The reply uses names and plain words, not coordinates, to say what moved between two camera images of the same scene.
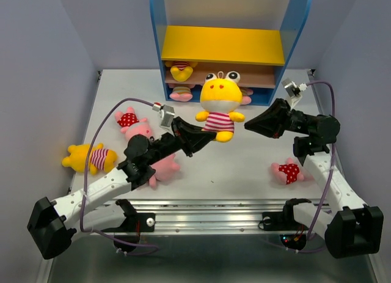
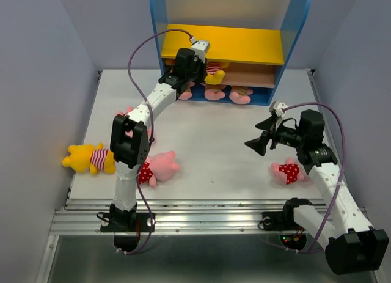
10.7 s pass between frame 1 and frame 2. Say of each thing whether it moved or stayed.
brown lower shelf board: stayed
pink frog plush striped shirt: stayed
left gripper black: moved
